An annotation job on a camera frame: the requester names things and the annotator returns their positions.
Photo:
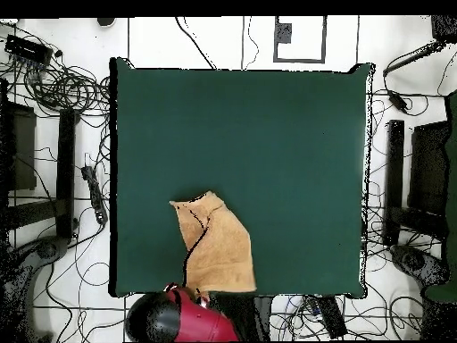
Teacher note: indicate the black boom rod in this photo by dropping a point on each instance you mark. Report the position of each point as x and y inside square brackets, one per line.
[410, 59]

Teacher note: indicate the dark green table cloth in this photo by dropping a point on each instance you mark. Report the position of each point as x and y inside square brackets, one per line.
[250, 143]

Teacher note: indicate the black stand bar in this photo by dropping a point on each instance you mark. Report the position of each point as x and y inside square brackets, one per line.
[65, 171]
[394, 178]

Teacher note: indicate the black power adapter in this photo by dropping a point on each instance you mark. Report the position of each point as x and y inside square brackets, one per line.
[398, 101]

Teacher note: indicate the yellow-orange terry towel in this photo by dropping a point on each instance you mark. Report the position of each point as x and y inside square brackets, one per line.
[225, 250]

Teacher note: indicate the black speckled box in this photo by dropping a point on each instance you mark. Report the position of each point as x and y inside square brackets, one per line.
[444, 28]

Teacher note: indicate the black network switch box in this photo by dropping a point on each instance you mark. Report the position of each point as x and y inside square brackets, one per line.
[28, 49]

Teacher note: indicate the long black box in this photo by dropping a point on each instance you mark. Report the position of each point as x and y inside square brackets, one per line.
[332, 318]

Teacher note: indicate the person's right shoe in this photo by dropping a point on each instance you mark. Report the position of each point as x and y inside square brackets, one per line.
[106, 21]

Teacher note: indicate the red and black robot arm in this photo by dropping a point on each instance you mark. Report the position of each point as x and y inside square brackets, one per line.
[203, 321]

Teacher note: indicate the black power strip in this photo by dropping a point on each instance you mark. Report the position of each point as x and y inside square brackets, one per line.
[94, 193]

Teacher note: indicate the grey square floor frame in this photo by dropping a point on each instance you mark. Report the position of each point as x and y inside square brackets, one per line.
[284, 34]

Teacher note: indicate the black flat panel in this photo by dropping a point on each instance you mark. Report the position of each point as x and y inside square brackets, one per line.
[23, 150]
[428, 168]

